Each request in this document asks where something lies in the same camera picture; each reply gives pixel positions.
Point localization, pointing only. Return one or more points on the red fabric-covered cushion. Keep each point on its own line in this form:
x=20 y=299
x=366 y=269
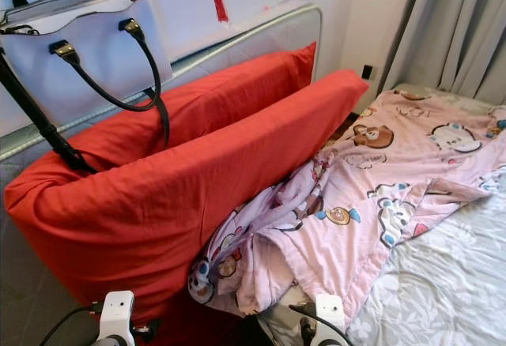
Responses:
x=245 y=89
x=142 y=212

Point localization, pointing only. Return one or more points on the pink cartoon print blanket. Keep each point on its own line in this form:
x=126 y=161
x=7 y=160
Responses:
x=387 y=188

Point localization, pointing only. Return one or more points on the grey curtain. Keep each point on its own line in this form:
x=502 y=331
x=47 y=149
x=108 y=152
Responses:
x=451 y=22

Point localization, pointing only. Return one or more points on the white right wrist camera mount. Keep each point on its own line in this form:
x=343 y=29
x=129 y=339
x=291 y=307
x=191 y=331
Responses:
x=330 y=316

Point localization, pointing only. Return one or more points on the dark wall socket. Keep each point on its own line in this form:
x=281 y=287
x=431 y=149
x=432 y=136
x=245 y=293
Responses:
x=367 y=71

